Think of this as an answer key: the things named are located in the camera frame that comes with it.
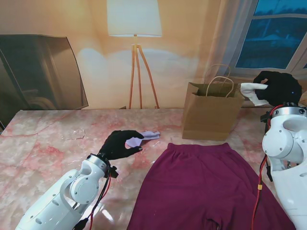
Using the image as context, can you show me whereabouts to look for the kraft paper bag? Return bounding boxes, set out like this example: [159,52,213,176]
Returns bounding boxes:
[181,64,245,141]

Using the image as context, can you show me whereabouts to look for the cream white sock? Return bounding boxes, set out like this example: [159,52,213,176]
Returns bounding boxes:
[240,82,273,107]

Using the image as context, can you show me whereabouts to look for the maroon shorts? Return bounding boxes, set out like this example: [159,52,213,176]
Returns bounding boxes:
[126,142,297,230]

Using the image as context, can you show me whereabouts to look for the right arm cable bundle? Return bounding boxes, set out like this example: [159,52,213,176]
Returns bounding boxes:
[250,107,273,230]

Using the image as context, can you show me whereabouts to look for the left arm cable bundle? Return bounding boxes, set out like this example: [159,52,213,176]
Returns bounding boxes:
[74,167,113,230]

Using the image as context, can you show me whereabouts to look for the white shade tripod floor lamp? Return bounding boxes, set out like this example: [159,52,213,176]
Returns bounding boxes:
[106,0,163,110]

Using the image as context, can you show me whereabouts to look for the lavender sock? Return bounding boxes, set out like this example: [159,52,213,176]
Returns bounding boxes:
[124,130,161,148]

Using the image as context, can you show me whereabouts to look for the sheer beige curtain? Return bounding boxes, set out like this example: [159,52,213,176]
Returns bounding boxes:
[195,0,260,80]

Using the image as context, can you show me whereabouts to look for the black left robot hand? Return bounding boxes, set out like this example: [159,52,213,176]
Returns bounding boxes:
[98,130,144,161]

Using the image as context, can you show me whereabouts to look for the beige sofa frame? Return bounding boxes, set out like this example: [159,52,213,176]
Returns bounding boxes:
[241,102,272,109]

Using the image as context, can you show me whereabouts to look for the smooth beige cushion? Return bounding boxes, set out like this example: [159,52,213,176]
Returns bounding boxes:
[297,80,307,106]

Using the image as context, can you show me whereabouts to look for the white framed window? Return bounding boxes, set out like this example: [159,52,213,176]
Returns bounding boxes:
[234,0,307,71]

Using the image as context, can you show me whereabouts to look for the dark framed mirror panel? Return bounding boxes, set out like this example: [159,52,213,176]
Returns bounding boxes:
[0,34,89,111]

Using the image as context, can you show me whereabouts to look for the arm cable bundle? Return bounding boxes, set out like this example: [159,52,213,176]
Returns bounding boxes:
[74,167,113,230]
[250,107,273,230]

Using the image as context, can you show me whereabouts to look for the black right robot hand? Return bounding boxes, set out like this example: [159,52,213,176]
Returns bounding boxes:
[253,70,302,106]

